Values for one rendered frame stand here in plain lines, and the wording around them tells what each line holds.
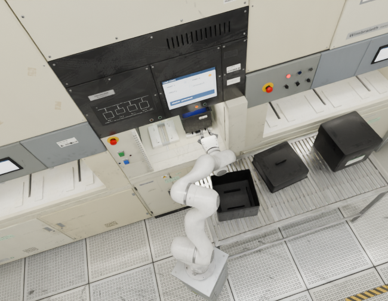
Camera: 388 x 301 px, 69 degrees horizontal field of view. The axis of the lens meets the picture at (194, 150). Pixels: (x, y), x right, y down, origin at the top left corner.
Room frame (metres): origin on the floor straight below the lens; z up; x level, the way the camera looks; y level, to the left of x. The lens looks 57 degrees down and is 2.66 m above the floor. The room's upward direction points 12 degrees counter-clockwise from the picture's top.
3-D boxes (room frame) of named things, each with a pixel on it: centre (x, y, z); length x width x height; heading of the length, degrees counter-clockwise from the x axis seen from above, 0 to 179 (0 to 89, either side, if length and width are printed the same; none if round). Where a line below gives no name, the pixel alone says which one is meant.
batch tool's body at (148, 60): (1.50, 0.12, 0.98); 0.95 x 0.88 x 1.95; 6
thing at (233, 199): (0.75, -0.21, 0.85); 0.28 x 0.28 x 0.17; 88
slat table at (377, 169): (0.83, -0.62, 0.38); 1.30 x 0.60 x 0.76; 96
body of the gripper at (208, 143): (0.97, -0.11, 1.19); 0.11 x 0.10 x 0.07; 7
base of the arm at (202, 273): (0.38, 0.11, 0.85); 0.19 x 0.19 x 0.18
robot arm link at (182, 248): (0.39, 0.14, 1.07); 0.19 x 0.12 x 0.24; 63
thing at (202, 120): (1.39, -0.06, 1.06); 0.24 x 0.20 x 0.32; 96
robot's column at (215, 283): (0.38, 0.11, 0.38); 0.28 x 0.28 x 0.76; 51
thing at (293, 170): (0.92, -0.59, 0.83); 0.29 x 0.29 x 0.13; 13
